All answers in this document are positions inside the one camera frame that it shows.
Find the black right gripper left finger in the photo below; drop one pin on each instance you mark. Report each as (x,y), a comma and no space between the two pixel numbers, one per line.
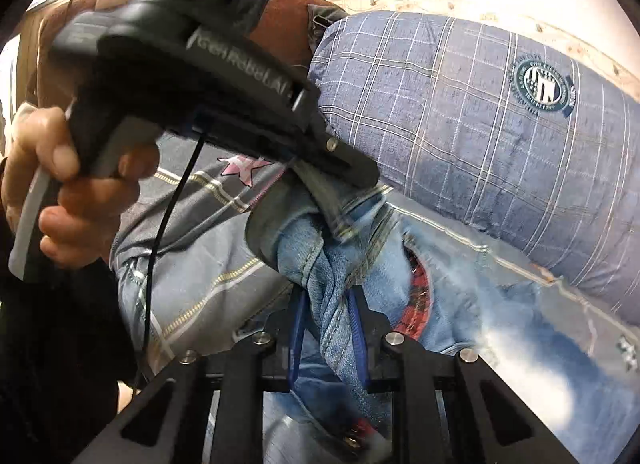
(208,408)

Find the brown upholstered headboard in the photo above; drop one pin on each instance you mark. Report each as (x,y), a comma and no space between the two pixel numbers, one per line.
(122,53)

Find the blue plaid duvet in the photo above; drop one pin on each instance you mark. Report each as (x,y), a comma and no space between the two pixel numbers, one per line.
(498,131)

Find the person's left hand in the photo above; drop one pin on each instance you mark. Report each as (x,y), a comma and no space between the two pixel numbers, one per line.
(80,227)

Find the blue denim jeans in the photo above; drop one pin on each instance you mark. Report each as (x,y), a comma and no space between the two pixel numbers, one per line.
(324,237)

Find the person's left forearm dark sleeve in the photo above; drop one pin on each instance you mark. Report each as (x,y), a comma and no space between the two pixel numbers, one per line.
(64,350)

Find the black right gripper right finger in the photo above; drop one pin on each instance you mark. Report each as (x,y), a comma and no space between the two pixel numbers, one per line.
(446,409)

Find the grey star-patterned bed sheet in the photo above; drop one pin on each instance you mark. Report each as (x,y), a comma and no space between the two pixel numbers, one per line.
(187,279)

